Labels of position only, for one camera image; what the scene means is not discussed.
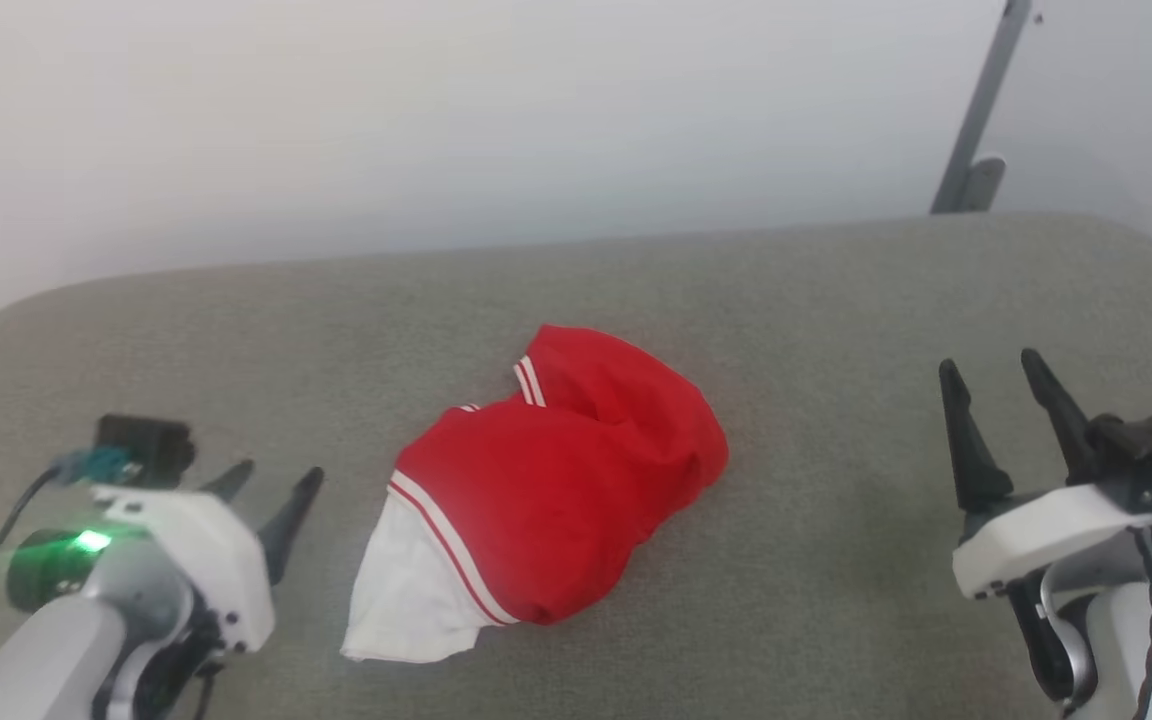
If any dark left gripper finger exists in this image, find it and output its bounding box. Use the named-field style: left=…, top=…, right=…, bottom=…
left=257, top=466, right=326, bottom=587
left=204, top=459, right=256, bottom=504

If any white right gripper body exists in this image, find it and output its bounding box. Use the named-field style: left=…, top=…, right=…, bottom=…
left=952, top=483, right=1152, bottom=601

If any red and white garment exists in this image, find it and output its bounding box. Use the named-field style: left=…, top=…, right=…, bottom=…
left=340, top=323, right=731, bottom=664

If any grey fabric sofa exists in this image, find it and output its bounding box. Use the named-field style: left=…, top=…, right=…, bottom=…
left=0, top=212, right=1152, bottom=720

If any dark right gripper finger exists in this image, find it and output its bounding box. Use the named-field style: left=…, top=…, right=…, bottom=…
left=1020, top=347, right=1103, bottom=484
left=938, top=357, right=1016, bottom=514

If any grey metal pole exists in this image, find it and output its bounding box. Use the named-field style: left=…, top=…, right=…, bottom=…
left=930, top=0, right=1034, bottom=215

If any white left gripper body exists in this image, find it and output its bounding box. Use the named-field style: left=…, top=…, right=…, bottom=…
left=94, top=485, right=277, bottom=654

